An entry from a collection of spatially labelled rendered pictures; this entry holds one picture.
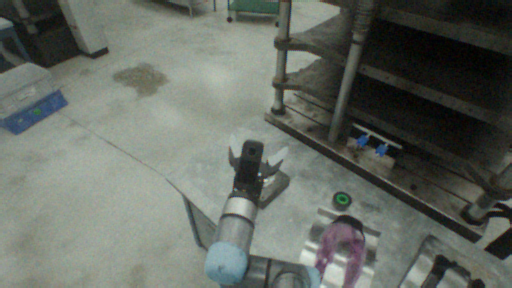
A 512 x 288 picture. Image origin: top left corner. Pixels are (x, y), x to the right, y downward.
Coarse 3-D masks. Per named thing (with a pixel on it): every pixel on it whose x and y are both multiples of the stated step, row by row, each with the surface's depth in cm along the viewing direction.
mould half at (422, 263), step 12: (432, 240) 118; (420, 252) 109; (432, 252) 107; (444, 252) 115; (456, 252) 115; (420, 264) 105; (432, 264) 104; (468, 264) 111; (408, 276) 104; (420, 276) 103; (444, 276) 101; (456, 276) 101; (480, 276) 108
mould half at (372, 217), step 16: (320, 208) 124; (352, 208) 123; (368, 208) 123; (320, 224) 122; (368, 224) 118; (368, 240) 117; (304, 256) 111; (336, 256) 110; (368, 256) 111; (336, 272) 107; (368, 272) 106
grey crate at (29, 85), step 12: (12, 72) 301; (24, 72) 311; (36, 72) 313; (48, 72) 297; (0, 84) 295; (12, 84) 305; (24, 84) 281; (36, 84) 291; (48, 84) 301; (0, 96) 267; (12, 96) 276; (24, 96) 285; (36, 96) 295; (0, 108) 271; (12, 108) 280
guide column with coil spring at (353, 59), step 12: (372, 0) 116; (360, 36) 126; (360, 48) 130; (348, 60) 136; (348, 72) 139; (348, 84) 143; (348, 96) 148; (336, 108) 155; (336, 120) 159; (336, 132) 165
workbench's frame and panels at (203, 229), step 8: (184, 200) 167; (192, 208) 168; (192, 216) 177; (200, 216) 165; (192, 224) 184; (200, 224) 174; (208, 224) 163; (200, 232) 185; (208, 232) 171; (200, 240) 196; (208, 240) 181; (208, 248) 192
